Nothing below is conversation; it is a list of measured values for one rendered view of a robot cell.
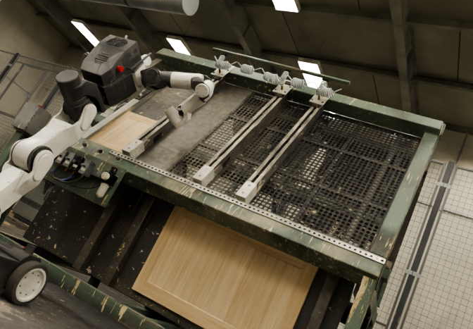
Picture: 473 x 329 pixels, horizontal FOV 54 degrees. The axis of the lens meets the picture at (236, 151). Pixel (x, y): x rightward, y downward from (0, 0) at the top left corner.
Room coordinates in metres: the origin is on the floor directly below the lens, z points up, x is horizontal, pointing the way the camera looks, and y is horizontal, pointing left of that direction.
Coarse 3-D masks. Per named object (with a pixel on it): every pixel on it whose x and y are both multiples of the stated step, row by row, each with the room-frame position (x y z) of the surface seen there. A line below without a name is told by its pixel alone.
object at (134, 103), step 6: (156, 90) 3.22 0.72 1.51; (150, 96) 3.19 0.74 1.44; (132, 102) 3.11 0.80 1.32; (138, 102) 3.12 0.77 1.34; (120, 108) 3.07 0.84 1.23; (126, 108) 3.06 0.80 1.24; (132, 108) 3.10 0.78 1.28; (114, 114) 3.03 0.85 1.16; (120, 114) 3.03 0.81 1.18; (102, 120) 2.99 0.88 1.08; (108, 120) 2.98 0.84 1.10; (114, 120) 3.01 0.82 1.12; (96, 126) 2.95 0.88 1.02; (102, 126) 2.95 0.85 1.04; (90, 132) 2.91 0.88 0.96; (96, 132) 2.94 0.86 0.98
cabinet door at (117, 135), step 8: (128, 112) 3.07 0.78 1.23; (120, 120) 3.01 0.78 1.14; (128, 120) 3.01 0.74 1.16; (136, 120) 3.00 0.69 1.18; (144, 120) 2.98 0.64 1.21; (152, 120) 2.98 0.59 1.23; (104, 128) 2.97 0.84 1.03; (112, 128) 2.96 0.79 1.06; (120, 128) 2.96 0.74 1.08; (128, 128) 2.95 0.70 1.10; (136, 128) 2.94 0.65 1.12; (144, 128) 2.93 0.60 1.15; (96, 136) 2.92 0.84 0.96; (104, 136) 2.91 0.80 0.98; (112, 136) 2.91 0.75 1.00; (120, 136) 2.90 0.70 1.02; (128, 136) 2.89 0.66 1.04; (136, 136) 2.88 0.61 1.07; (104, 144) 2.85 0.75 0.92; (112, 144) 2.85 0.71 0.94; (120, 144) 2.84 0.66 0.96; (120, 152) 2.79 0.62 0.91
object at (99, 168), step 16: (64, 160) 2.69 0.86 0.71; (80, 160) 2.63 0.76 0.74; (96, 160) 2.71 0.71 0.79; (48, 176) 2.82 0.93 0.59; (64, 176) 2.77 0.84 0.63; (80, 176) 2.73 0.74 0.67; (96, 176) 2.62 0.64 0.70; (112, 176) 2.57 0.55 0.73; (80, 192) 2.70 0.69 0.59; (96, 192) 2.59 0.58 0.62; (112, 192) 2.62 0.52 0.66
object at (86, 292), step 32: (64, 192) 3.09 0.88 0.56; (128, 192) 2.89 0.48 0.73; (0, 224) 3.01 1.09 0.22; (32, 224) 3.12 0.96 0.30; (64, 224) 3.03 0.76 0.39; (96, 224) 2.87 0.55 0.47; (128, 224) 2.85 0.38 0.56; (160, 224) 2.77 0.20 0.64; (64, 256) 2.98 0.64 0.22; (96, 256) 2.89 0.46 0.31; (128, 256) 2.79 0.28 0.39; (64, 288) 2.64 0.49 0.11; (96, 288) 4.18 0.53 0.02; (128, 288) 2.76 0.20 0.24; (320, 288) 2.34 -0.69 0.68; (352, 288) 2.29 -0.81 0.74; (128, 320) 2.45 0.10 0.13; (320, 320) 2.26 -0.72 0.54; (352, 320) 2.04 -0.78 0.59
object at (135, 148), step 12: (216, 72) 3.16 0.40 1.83; (228, 72) 3.15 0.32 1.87; (216, 84) 3.13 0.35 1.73; (192, 96) 3.04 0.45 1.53; (168, 120) 2.87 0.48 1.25; (144, 132) 2.81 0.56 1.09; (156, 132) 2.82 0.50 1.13; (132, 144) 2.74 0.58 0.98; (144, 144) 2.78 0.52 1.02; (132, 156) 2.73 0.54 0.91
